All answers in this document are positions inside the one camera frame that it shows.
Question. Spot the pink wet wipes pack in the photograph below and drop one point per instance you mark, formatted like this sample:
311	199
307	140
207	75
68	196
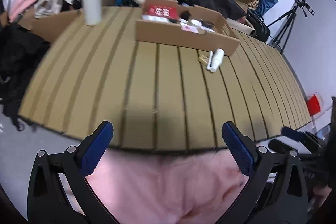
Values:
189	28

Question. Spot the red printed box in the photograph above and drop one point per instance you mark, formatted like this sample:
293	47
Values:
160	13

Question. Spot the red bucket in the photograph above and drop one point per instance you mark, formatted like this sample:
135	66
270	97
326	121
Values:
313	105

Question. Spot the camera tripod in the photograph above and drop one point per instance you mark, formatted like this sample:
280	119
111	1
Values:
281	39

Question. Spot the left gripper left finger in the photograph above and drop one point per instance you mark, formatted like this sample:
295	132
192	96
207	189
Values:
58	190

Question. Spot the black stroller cart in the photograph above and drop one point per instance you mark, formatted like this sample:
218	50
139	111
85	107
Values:
21	53

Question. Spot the white tube bottle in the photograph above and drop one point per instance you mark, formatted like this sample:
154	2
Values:
215	60

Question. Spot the black charger plug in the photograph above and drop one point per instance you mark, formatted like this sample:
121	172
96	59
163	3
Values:
185	15

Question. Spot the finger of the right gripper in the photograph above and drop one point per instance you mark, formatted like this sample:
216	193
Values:
278	147
292	134

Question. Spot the shallow cardboard tray box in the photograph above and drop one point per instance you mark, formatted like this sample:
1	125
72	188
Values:
160	22

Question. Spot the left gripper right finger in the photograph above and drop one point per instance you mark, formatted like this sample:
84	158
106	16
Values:
276	188

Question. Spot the folding slatted camping table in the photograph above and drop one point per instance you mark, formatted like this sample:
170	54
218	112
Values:
158	97

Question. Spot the blue cushion bag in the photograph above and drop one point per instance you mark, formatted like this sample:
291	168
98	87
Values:
263	6

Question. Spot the pink puffer jacket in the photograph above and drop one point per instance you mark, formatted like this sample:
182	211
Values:
139	188

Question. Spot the black suitcase bag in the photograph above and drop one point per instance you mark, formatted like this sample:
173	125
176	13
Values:
262	32

